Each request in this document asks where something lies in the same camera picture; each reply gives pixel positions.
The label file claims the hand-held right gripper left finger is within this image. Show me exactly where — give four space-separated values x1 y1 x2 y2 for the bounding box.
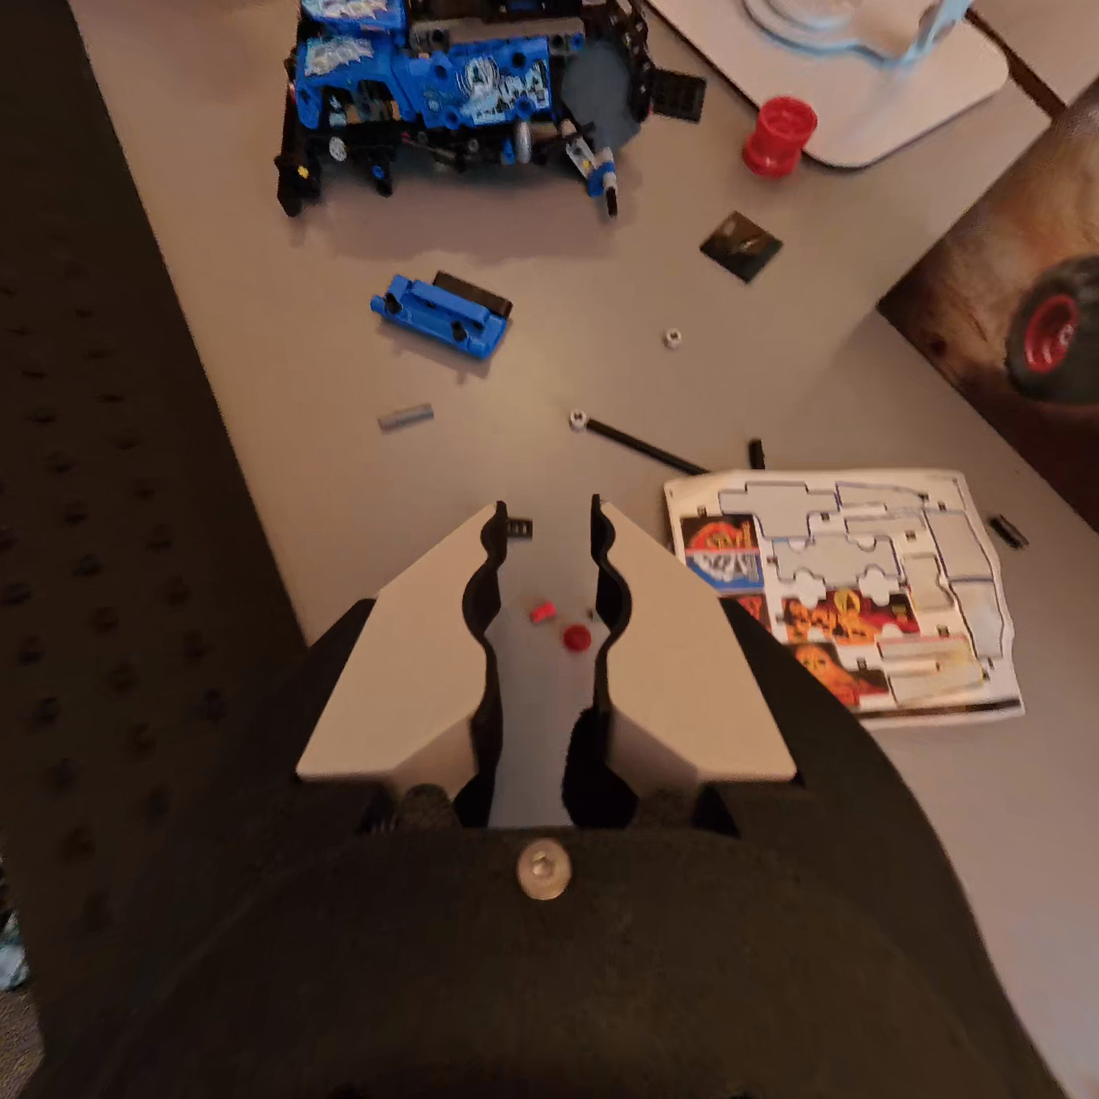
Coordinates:
295 500 510 787

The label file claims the sticker sheet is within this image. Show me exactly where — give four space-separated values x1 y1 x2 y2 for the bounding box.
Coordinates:
665 467 1026 729

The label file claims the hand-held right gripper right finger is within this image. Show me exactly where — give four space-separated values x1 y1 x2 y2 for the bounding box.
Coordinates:
588 493 799 787

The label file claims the blue panel piece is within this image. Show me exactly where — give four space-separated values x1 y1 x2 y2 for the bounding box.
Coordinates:
371 270 515 361

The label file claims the toy truck model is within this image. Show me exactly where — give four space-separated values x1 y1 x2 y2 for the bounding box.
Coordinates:
275 0 659 219

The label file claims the black toy set box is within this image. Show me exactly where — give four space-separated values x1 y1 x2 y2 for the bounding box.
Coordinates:
879 81 1099 534

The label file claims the red wheel rim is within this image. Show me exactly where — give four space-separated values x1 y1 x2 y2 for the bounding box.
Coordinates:
742 96 820 178

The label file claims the black axle rod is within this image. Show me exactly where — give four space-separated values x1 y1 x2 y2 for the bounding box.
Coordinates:
587 419 711 476

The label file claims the black flat tile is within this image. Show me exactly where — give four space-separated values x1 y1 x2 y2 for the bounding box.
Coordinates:
701 211 784 284

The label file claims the black perforated panel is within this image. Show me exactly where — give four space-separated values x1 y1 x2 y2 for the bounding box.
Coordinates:
0 0 312 1031

